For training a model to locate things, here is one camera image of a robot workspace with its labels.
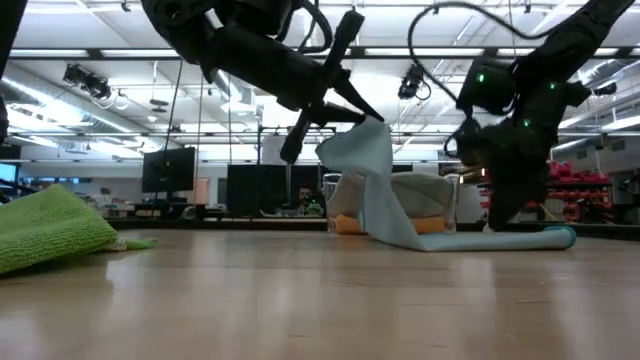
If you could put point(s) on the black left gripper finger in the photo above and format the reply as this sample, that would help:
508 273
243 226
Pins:
340 115
362 100

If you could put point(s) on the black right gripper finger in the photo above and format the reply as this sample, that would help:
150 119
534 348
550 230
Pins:
534 180
502 195

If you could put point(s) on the clear plastic bin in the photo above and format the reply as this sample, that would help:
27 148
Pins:
452 200

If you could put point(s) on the grey microfiber towel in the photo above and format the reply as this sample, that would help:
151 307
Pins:
425 195

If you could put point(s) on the orange microfiber towel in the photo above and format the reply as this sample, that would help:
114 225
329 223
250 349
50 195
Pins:
430 225

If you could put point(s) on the blue microfiber towel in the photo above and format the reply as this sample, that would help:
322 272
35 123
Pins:
380 190

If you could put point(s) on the green microfiber towel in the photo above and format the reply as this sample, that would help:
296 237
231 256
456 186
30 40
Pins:
45 230

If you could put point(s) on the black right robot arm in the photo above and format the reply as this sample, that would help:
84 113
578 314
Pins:
565 45

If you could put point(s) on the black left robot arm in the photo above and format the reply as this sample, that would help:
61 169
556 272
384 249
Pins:
180 20

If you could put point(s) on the shelf with red bins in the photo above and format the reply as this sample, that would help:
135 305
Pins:
580 195

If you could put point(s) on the black overhead beam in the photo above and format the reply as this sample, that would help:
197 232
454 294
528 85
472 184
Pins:
425 51

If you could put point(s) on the person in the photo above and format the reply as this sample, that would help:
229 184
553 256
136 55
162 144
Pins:
305 197

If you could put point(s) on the black computer monitor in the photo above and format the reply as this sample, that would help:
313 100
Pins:
167 172

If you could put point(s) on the blue-lit screen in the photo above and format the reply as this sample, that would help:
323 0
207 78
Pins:
7 172

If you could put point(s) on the black ceiling-hung camera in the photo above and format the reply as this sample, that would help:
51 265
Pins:
412 82

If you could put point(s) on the silver ceiling duct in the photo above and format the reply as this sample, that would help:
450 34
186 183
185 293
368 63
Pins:
585 115
230 90

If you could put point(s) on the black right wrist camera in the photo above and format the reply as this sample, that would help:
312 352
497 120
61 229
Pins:
487 87

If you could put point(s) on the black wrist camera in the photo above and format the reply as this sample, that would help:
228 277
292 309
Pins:
487 87
255 15

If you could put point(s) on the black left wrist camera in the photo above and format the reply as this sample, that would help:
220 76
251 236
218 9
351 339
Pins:
255 15

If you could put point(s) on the black metal table frame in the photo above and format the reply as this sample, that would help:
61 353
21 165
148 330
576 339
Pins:
225 224

